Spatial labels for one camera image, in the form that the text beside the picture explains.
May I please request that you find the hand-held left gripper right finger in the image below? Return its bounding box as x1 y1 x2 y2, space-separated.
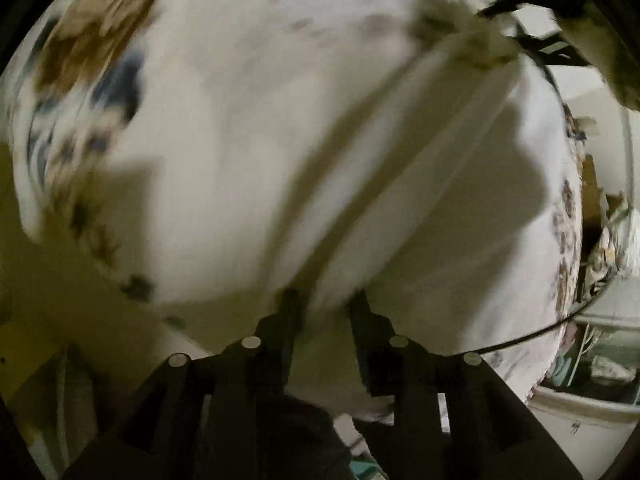
347 291 585 480

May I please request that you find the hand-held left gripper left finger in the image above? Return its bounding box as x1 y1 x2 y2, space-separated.
60 287 307 480

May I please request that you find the white small garment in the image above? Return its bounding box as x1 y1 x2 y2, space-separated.
112 35 568 423

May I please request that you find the brown wooden furniture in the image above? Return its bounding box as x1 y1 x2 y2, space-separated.
579 152 612 233

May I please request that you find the crumpled floral cloth pile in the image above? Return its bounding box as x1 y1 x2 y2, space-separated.
582 195 640 303

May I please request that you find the white plastic bin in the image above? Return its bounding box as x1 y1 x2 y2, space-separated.
525 280 640 466

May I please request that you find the floral printed bed sheet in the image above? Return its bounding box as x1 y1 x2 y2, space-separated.
0 0 585 426

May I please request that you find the black cable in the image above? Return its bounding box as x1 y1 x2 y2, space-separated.
470 280 621 358

